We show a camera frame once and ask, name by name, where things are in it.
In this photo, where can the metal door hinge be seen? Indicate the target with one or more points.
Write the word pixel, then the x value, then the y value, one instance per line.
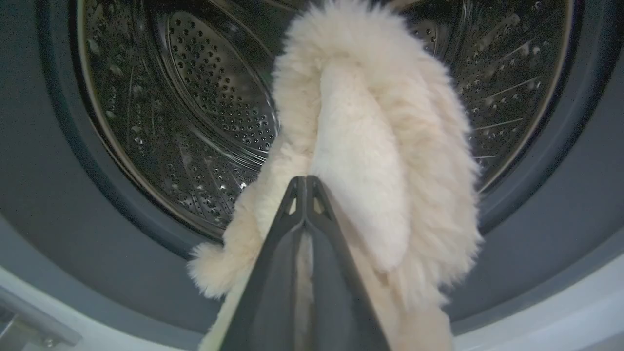
pixel 24 324

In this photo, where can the grey rubber door gasket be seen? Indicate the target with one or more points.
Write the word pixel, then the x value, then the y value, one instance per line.
pixel 58 195

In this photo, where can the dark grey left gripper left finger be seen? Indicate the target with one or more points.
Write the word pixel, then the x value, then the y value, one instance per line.
pixel 265 302

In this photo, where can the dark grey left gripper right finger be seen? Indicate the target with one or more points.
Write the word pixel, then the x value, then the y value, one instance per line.
pixel 336 302

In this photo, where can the perforated steel washing drum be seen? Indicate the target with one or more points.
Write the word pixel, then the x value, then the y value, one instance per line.
pixel 195 107

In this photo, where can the cream fluffy plush toy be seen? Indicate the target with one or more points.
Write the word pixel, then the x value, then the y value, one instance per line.
pixel 370 146

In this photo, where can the washing machine steel drum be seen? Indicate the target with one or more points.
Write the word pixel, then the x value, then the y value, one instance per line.
pixel 560 317

